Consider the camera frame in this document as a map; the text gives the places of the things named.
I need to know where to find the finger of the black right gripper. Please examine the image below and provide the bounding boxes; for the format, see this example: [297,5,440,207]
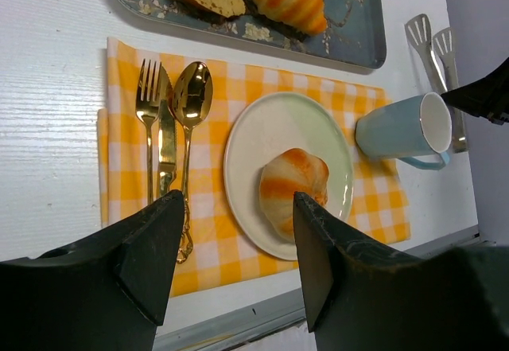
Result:
[441,58,509,125]

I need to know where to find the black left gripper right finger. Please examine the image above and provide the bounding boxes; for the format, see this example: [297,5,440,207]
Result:
[293,192,508,350]

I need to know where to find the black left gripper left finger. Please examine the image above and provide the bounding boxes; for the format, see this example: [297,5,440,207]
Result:
[1,190,184,350]

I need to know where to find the silver metal tongs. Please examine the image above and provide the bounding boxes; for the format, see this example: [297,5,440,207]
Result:
[404,13,469,154]

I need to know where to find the curled orange croissant roll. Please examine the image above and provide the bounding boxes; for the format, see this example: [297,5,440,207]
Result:
[258,148,329,243]

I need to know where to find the light blue mug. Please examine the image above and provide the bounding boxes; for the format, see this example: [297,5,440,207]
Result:
[355,92,452,170]

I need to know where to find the yellow checkered cloth napkin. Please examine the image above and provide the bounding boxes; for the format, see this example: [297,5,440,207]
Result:
[98,37,410,297]

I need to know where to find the blue floral serving tray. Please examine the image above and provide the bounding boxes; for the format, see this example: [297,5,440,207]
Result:
[118,0,387,69]

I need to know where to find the gold knife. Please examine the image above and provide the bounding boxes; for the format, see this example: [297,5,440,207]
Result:
[157,65,177,197]

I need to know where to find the white and green plate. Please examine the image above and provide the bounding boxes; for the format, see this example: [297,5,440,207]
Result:
[223,92,354,261]

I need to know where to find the gold fork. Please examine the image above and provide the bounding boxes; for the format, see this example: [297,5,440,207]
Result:
[135,59,159,205]

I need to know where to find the gold spoon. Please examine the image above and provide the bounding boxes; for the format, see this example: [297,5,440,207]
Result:
[170,61,213,264]

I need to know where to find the aluminium table frame rail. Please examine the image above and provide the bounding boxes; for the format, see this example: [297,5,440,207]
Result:
[153,228,497,350]

